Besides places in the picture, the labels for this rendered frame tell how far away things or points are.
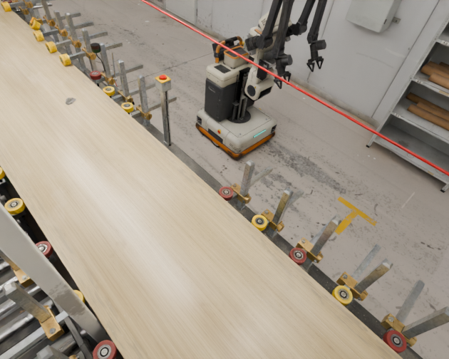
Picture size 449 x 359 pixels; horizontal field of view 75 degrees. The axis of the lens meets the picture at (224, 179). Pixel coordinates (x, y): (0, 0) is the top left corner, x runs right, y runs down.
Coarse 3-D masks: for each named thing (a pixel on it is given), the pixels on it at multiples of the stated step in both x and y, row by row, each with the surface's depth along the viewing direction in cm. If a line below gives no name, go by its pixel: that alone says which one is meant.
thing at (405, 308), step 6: (420, 282) 145; (414, 288) 143; (420, 288) 143; (414, 294) 141; (408, 300) 139; (414, 300) 139; (402, 306) 138; (408, 306) 137; (402, 312) 135; (408, 312) 135; (402, 318) 133; (390, 330) 129
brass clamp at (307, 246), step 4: (300, 240) 151; (296, 244) 152; (300, 244) 149; (304, 244) 149; (308, 244) 150; (312, 244) 150; (300, 248) 151; (304, 248) 148; (308, 248) 148; (308, 252) 148; (320, 252) 147; (308, 256) 150; (312, 256) 147; (316, 256) 146; (320, 256) 146; (312, 260) 148; (316, 260) 146; (320, 260) 146
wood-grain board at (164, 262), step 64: (0, 0) 300; (0, 64) 224; (0, 128) 178; (64, 128) 183; (128, 128) 189; (64, 192) 152; (128, 192) 155; (192, 192) 159; (64, 256) 129; (128, 256) 132; (192, 256) 135; (256, 256) 138; (128, 320) 115; (192, 320) 117; (256, 320) 119; (320, 320) 121
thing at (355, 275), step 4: (376, 244) 154; (372, 248) 155; (376, 248) 153; (380, 248) 153; (372, 252) 151; (376, 252) 151; (368, 256) 149; (372, 256) 149; (364, 260) 148; (368, 260) 148; (360, 264) 146; (364, 264) 146; (360, 268) 145; (364, 268) 145; (356, 272) 143; (360, 272) 143; (352, 276) 141; (356, 276) 141; (356, 280) 140; (344, 284) 139
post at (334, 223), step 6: (330, 222) 127; (336, 222) 124; (330, 228) 128; (336, 228) 130; (324, 234) 133; (330, 234) 130; (318, 240) 138; (324, 240) 135; (318, 246) 141; (312, 252) 146; (318, 252) 143; (306, 258) 152; (306, 264) 155
